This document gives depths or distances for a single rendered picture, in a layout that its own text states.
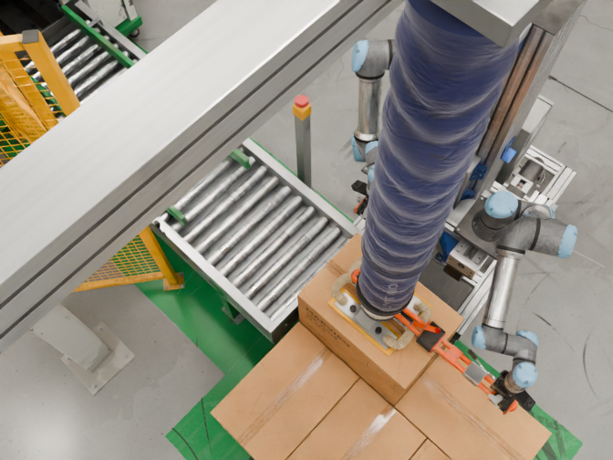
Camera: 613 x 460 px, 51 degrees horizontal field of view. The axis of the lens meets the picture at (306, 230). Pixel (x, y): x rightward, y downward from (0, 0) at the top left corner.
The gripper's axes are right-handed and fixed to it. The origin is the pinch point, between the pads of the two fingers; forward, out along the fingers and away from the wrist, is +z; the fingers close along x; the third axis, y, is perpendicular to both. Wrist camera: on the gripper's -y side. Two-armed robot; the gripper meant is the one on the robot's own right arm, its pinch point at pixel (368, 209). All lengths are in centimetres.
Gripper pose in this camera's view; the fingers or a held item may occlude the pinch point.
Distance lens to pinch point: 280.5
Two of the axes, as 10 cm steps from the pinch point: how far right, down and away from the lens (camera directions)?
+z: 0.1, 4.2, 9.1
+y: 7.3, 6.1, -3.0
